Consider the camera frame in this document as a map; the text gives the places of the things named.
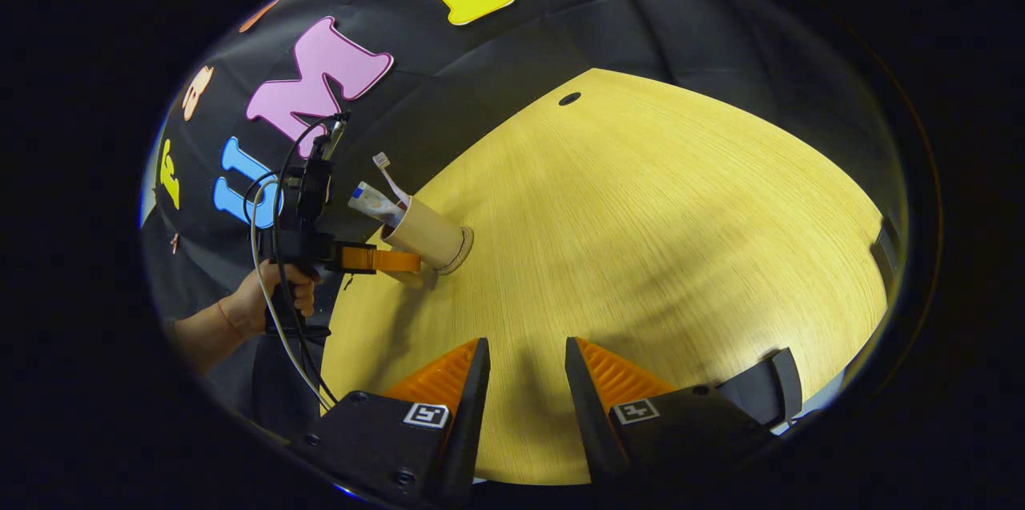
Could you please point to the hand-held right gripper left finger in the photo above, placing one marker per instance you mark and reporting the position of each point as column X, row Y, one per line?
column 472, row 414

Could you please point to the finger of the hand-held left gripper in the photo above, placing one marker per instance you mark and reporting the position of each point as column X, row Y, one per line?
column 376, row 259

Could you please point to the black backdrop cloth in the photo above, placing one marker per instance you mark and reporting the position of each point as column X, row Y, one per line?
column 496, row 70

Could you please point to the wooden desktop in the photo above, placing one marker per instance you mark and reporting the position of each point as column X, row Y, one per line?
column 641, row 254

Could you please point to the white toothpaste tube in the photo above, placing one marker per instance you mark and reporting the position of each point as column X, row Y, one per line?
column 372, row 202

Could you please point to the beige cup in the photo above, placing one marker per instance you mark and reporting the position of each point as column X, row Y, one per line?
column 428, row 234

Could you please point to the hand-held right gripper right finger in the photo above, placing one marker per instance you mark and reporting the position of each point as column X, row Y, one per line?
column 588, row 414

